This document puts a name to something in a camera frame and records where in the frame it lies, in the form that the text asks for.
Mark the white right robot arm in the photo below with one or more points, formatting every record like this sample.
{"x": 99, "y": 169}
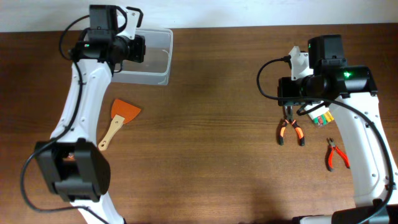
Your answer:
{"x": 322, "y": 74}

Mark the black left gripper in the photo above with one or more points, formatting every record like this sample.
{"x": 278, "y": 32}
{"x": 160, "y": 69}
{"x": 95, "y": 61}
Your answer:
{"x": 140, "y": 53}

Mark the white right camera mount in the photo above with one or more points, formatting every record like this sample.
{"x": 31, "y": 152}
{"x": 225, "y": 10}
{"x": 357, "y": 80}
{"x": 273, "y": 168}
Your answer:
{"x": 299, "y": 64}

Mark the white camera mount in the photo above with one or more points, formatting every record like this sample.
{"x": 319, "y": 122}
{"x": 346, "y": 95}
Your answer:
{"x": 130, "y": 18}
{"x": 299, "y": 64}

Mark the orange scraper wooden handle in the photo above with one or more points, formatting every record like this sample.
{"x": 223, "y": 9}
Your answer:
{"x": 121, "y": 113}

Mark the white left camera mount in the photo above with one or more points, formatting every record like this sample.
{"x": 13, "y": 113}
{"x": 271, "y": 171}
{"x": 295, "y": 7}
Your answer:
{"x": 130, "y": 18}

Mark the clear case coloured screwdrivers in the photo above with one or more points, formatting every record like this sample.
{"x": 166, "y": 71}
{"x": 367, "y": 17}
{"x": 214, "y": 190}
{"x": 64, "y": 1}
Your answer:
{"x": 321, "y": 116}

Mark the red handled side cutters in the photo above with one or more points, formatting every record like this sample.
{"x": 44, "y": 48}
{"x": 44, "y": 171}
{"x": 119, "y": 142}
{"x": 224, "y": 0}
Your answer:
{"x": 332, "y": 149}

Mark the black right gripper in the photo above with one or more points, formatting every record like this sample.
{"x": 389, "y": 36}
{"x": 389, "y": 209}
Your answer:
{"x": 284, "y": 83}

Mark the clear plastic container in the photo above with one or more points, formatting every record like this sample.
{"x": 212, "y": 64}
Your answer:
{"x": 155, "y": 69}

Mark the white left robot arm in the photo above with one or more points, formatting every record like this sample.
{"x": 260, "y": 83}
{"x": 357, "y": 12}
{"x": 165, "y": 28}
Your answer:
{"x": 70, "y": 162}

